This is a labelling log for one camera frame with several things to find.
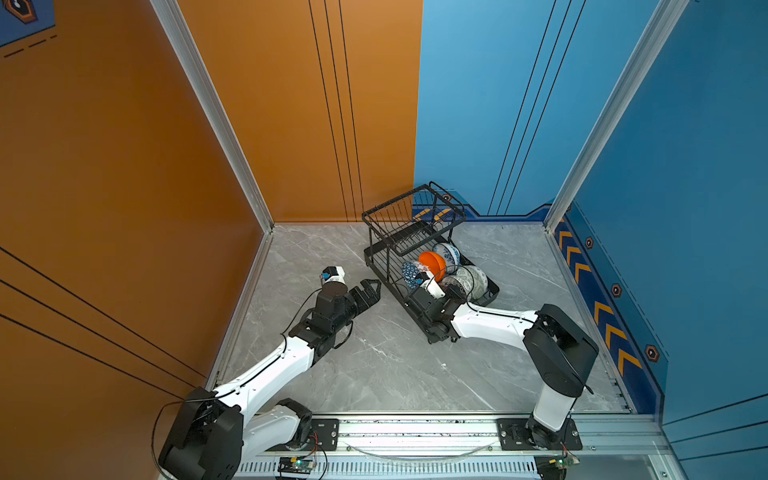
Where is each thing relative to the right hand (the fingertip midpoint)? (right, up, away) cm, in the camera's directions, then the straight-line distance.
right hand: (455, 290), depth 89 cm
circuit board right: (+20, -39, -20) cm, 48 cm away
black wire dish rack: (-14, +12, -8) cm, 20 cm away
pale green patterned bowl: (+7, +2, +7) cm, 10 cm away
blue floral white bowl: (0, +11, +8) cm, 13 cm away
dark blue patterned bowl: (-13, +5, +12) cm, 19 cm away
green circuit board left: (-42, -39, -19) cm, 61 cm away
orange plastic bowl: (-5, +7, +6) cm, 11 cm away
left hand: (-24, +2, -7) cm, 25 cm away
